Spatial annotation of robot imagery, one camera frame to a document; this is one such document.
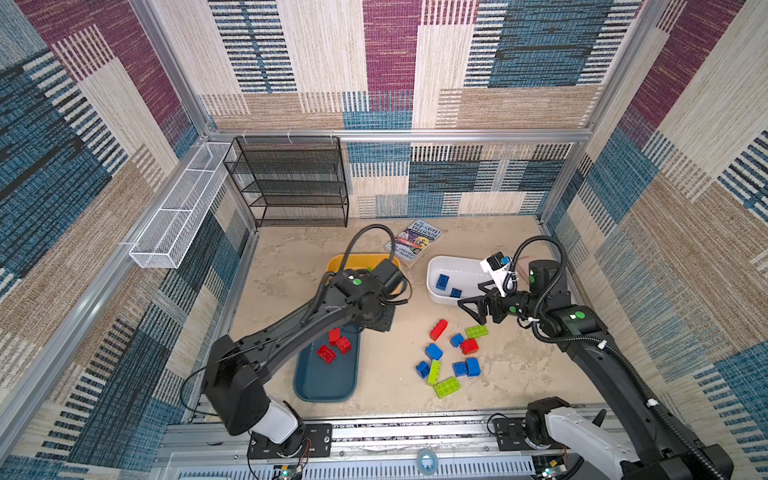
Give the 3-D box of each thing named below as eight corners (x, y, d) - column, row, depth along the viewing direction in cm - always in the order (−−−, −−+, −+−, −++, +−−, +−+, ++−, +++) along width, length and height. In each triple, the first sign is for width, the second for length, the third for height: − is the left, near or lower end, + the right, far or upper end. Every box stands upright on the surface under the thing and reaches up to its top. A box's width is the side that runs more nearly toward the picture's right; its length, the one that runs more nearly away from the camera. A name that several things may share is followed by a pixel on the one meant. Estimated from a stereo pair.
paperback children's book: (386, 250, 113) (386, 245, 111) (417, 222, 122) (418, 217, 120) (413, 267, 108) (413, 263, 106) (443, 237, 117) (444, 232, 115)
